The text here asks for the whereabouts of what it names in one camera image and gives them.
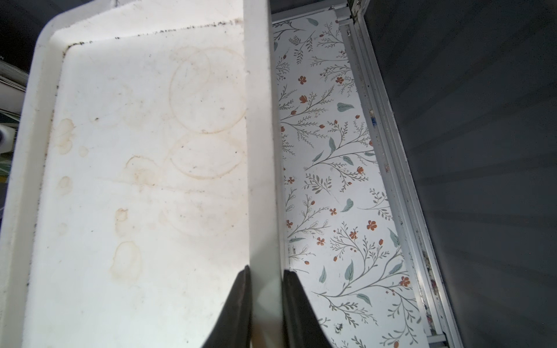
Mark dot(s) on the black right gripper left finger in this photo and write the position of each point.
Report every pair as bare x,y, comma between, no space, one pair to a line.
233,329

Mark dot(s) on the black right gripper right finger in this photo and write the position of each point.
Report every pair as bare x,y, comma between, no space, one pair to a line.
301,326

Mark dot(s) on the white three-drawer storage unit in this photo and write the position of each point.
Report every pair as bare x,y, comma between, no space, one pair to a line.
145,178

